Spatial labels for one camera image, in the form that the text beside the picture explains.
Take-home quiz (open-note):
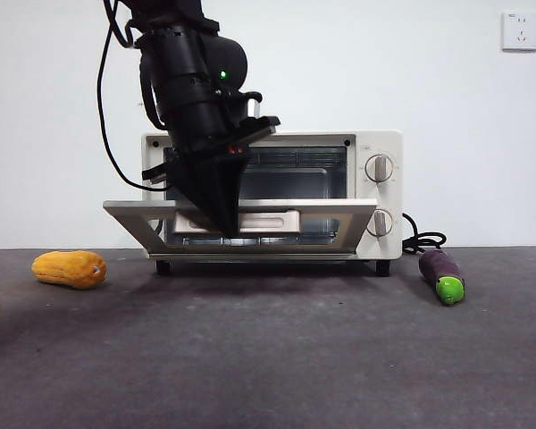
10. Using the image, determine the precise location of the glass oven door with handle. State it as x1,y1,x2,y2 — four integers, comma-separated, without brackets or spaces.
102,199,379,261

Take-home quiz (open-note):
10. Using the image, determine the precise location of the beige round oven knob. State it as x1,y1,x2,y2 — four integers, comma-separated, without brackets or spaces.
367,208,395,238
364,154,396,183

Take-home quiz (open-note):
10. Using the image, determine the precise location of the white wall socket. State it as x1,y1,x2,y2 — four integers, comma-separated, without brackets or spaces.
501,12,536,53

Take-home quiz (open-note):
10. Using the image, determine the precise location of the purple toy eggplant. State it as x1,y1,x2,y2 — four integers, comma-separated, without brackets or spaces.
418,248,466,307

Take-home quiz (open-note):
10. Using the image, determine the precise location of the cream white toaster oven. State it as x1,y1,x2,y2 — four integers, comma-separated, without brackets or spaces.
141,130,404,278

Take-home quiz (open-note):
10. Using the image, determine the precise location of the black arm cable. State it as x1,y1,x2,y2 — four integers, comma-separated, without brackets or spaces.
96,0,175,192

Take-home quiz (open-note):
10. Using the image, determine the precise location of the yellow toy corn cob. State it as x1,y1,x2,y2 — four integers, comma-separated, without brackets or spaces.
30,249,107,290

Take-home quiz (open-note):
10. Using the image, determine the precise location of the black oven power cable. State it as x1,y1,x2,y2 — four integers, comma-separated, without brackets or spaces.
401,212,448,256

